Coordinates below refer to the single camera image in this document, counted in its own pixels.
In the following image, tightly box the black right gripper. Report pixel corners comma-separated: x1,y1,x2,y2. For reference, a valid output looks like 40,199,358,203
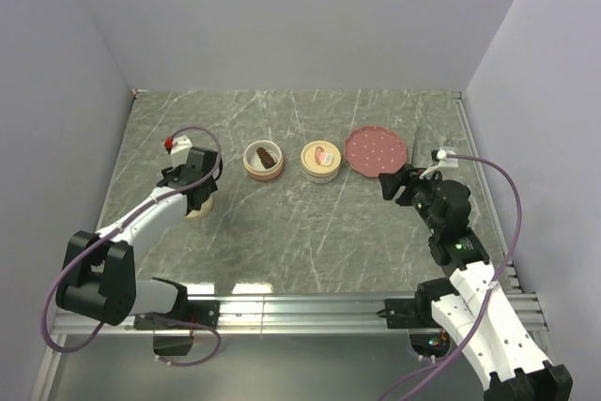
377,163,444,234

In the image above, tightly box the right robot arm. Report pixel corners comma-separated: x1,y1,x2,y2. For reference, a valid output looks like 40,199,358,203
378,164,573,400

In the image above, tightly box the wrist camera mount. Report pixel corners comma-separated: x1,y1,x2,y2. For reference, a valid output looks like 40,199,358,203
420,147,459,179
164,135,193,167

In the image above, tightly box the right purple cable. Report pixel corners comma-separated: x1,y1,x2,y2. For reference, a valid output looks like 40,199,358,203
375,152,523,401

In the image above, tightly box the steel bowl red band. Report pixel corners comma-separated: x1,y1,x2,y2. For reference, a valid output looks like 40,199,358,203
302,167,339,184

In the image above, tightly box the brown ridged food piece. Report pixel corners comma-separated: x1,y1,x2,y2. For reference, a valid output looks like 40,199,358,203
255,147,277,170

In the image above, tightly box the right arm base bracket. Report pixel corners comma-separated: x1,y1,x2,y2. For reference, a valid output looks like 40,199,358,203
376,298,439,330

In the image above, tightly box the cream lid with label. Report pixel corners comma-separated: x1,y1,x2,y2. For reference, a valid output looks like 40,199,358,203
300,140,342,172

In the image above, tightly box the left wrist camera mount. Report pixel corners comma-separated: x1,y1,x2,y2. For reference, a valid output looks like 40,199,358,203
164,135,193,167

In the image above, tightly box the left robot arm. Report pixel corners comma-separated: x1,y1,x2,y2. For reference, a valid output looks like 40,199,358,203
55,147,223,326

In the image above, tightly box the pink bowl white inside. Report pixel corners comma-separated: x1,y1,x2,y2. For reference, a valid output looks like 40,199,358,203
243,140,284,181

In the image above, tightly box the pink octagonal plate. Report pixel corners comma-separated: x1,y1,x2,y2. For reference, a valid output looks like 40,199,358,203
344,125,408,178

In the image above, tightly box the aluminium front rail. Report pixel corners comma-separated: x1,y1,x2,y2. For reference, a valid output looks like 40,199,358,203
52,293,547,336

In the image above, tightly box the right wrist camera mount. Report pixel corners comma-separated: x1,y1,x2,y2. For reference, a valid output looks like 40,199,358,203
420,147,459,179

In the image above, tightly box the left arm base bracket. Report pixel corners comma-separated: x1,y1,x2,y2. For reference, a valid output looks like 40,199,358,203
133,301,222,367

